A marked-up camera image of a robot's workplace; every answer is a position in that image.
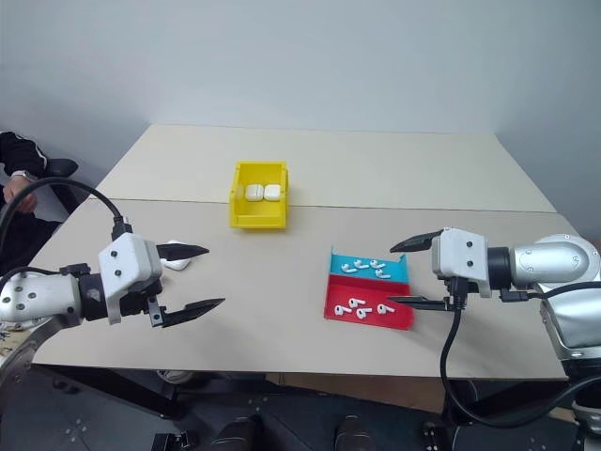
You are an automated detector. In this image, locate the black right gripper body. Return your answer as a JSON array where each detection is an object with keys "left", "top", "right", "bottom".
[{"left": 439, "top": 275, "right": 471, "bottom": 312}]

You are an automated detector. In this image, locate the red tray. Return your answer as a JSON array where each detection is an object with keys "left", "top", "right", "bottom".
[{"left": 322, "top": 243, "right": 419, "bottom": 332}]

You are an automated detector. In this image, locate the white shoe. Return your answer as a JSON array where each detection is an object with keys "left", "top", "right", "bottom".
[{"left": 156, "top": 368, "right": 194, "bottom": 385}]

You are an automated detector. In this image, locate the bystander black trouser leg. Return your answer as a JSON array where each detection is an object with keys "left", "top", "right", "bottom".
[{"left": 0, "top": 206, "right": 66, "bottom": 278}]

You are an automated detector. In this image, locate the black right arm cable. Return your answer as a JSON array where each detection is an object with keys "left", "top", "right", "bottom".
[{"left": 439, "top": 276, "right": 601, "bottom": 429}]

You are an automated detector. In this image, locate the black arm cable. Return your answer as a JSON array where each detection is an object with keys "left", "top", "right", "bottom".
[
  {"left": 0, "top": 178, "right": 136, "bottom": 241},
  {"left": 439, "top": 276, "right": 601, "bottom": 429}
]

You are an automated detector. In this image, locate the bystander bare hand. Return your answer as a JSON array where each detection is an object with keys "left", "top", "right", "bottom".
[{"left": 2, "top": 176, "right": 39, "bottom": 215}]

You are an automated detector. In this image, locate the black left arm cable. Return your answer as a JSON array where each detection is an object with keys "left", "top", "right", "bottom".
[{"left": 0, "top": 178, "right": 136, "bottom": 241}]

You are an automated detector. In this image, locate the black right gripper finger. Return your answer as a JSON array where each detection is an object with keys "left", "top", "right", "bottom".
[
  {"left": 387, "top": 294, "right": 455, "bottom": 313},
  {"left": 389, "top": 229, "right": 443, "bottom": 254}
]

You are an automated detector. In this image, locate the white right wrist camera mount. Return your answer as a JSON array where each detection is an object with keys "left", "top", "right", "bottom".
[{"left": 431, "top": 226, "right": 492, "bottom": 299}]

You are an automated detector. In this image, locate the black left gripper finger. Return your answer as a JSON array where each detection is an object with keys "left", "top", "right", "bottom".
[
  {"left": 156, "top": 242, "right": 210, "bottom": 261},
  {"left": 162, "top": 297, "right": 227, "bottom": 329}
]

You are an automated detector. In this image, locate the yellow plastic bin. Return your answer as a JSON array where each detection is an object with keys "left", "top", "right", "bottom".
[{"left": 228, "top": 161, "right": 290, "bottom": 233}]

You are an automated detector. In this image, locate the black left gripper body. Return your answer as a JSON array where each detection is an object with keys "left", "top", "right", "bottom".
[{"left": 119, "top": 276, "right": 168, "bottom": 329}]

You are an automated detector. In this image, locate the open white charging case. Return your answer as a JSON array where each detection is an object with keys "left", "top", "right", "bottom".
[{"left": 161, "top": 240, "right": 193, "bottom": 272}]

